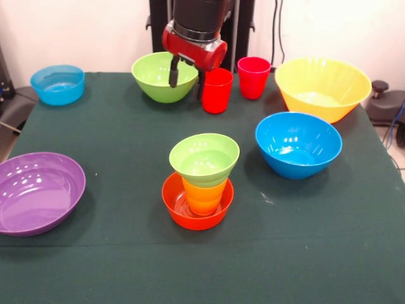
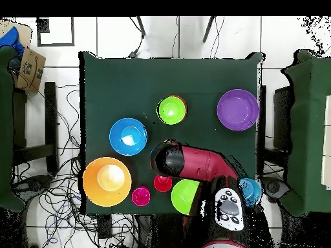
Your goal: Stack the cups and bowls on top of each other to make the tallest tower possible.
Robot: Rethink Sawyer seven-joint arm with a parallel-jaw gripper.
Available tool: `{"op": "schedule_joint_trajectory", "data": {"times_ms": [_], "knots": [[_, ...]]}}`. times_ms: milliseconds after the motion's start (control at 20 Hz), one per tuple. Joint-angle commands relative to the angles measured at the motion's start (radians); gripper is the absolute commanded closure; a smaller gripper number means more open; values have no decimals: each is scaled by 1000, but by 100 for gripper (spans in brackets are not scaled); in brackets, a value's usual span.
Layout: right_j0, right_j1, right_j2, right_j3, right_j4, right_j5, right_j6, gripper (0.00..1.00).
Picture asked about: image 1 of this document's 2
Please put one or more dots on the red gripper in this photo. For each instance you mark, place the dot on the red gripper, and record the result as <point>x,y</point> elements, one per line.
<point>193,52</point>

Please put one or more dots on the red plastic cup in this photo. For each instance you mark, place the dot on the red plastic cup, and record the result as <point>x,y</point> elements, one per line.
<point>218,95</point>

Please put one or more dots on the large green plastic bowl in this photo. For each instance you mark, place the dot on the large green plastic bowl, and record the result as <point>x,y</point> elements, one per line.
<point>152,79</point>

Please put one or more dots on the small green ribbed bowl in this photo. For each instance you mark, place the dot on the small green ribbed bowl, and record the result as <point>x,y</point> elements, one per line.
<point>202,164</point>

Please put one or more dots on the orange plastic cup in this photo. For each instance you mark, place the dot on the orange plastic cup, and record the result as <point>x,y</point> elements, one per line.
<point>204,198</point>

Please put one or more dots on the small blue plastic bowl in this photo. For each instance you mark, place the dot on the small blue plastic bowl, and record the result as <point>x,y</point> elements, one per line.
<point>58,92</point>

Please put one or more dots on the orange plastic bowl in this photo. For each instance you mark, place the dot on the orange plastic bowl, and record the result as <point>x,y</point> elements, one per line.
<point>177,212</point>

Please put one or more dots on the purple plastic bowl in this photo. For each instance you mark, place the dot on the purple plastic bowl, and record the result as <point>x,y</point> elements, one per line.
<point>38,196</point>

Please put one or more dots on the pink plastic cup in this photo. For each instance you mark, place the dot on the pink plastic cup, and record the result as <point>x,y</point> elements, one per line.
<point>251,82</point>

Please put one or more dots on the large blue plastic bowl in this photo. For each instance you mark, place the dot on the large blue plastic bowl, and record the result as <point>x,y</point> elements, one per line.
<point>297,142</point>

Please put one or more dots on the yellow plastic bowl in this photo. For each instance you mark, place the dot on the yellow plastic bowl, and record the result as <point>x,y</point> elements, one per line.
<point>322,82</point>

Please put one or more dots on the grey machine base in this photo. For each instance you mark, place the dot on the grey machine base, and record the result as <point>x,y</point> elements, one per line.
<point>19,104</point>

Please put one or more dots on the dark green tablecloth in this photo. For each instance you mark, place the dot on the dark green tablecloth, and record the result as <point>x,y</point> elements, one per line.
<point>202,263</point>

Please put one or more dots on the black equipment rack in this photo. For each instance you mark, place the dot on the black equipment rack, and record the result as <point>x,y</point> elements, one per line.
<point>4,79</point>

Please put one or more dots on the grey base with black knob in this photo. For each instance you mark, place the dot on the grey base with black knob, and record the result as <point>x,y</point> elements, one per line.
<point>386,104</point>

